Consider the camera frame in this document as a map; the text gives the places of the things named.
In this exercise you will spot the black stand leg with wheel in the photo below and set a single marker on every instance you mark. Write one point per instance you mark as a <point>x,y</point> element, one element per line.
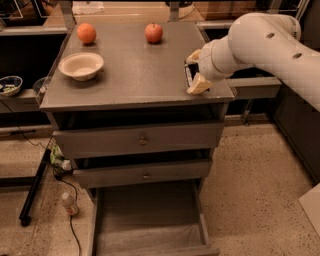
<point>24,217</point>

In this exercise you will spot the red apple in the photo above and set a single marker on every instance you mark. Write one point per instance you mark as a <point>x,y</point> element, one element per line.
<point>153,33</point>

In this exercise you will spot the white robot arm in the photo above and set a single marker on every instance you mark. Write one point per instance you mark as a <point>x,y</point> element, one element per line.
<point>269,42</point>

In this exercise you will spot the blue patterned bowl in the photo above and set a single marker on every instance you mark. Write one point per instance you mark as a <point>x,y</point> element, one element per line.
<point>10,85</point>

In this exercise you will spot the middle grey drawer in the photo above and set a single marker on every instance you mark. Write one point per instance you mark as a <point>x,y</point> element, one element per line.
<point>143,173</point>

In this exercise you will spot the bottom grey open drawer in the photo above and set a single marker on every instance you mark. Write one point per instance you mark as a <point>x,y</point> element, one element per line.
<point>153,219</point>

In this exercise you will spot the white floor panel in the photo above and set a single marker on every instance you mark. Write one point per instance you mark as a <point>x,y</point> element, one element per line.
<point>310,203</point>

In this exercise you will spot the white paper bowl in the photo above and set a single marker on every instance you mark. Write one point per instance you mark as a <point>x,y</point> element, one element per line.
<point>81,66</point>

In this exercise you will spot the grey side shelf beam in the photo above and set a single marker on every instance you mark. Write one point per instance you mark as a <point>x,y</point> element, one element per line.
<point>254,88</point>

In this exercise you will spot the top grey drawer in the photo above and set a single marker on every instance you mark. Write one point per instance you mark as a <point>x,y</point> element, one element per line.
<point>116,141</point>

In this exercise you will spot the clear plastic bottle on floor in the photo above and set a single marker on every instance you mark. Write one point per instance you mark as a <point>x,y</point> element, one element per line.
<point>69,204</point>

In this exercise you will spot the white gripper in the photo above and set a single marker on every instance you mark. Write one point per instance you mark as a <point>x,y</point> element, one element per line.
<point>207,62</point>

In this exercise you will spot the grey drawer cabinet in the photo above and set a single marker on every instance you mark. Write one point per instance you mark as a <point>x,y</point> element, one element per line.
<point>139,84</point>

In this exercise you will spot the green chip bag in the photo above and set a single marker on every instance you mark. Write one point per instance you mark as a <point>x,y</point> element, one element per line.
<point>58,160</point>

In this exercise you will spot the clear plastic container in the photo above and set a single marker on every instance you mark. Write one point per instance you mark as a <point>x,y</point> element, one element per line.
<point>40,88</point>

